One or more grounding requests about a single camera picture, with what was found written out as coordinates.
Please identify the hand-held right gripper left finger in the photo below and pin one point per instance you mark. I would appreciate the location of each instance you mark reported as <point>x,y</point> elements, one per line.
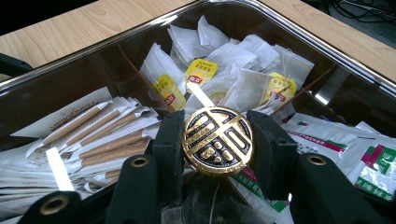
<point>169,149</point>

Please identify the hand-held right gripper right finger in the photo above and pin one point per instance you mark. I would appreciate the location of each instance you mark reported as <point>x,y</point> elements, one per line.
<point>274,155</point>

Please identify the dark compartment box chrome rim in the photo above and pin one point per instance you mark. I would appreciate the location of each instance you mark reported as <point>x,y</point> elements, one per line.
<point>93,67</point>

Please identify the pile of paper-wrapped stirrer sticks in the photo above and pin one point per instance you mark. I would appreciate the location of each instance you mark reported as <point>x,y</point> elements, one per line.
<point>102,124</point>

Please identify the pile of white tea bags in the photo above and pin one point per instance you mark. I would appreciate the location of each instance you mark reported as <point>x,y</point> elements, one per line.
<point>236,59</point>

